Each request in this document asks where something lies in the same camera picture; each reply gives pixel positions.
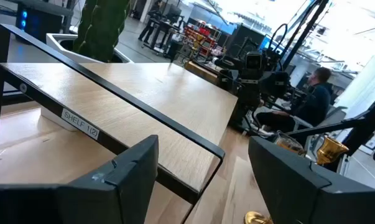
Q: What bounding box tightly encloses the green cactus plant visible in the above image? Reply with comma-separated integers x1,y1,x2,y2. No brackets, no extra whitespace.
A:
72,0,132,63

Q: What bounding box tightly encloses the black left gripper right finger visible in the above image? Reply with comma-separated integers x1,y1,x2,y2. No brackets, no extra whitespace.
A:
248,136,375,224

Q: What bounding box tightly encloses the grey office chair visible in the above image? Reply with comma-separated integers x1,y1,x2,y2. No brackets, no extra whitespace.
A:
291,105,349,147

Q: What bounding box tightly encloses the black computer tower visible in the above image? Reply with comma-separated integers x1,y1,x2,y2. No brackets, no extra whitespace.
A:
14,2,65,43

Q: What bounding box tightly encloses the tall gold candlestick holder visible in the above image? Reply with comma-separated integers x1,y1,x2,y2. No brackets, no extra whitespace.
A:
315,136,350,166

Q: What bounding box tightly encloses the medium gold candlestick holder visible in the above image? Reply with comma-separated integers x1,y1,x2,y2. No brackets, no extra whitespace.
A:
243,210,274,224

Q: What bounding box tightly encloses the person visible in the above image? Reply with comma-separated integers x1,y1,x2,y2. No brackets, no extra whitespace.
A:
255,67,335,134
137,0,165,44

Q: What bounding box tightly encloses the black metal table frame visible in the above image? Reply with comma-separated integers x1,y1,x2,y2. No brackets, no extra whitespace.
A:
279,0,375,174

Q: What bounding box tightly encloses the wooden shelf black metal frame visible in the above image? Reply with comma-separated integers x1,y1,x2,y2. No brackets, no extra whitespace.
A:
0,23,239,224

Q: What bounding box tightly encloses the rack with red bins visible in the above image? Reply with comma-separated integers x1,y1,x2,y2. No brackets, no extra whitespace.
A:
183,24,222,60

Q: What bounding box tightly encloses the black workstation table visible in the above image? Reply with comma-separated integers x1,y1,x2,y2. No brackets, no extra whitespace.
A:
142,11,188,58

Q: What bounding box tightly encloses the white hexagonal plant pot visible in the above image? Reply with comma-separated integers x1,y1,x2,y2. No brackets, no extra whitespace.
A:
40,32,134,132

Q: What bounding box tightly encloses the dark background desk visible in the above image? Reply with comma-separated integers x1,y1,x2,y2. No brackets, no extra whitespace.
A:
5,0,75,17

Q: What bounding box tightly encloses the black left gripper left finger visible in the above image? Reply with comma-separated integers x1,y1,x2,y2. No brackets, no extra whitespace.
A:
0,134,160,224

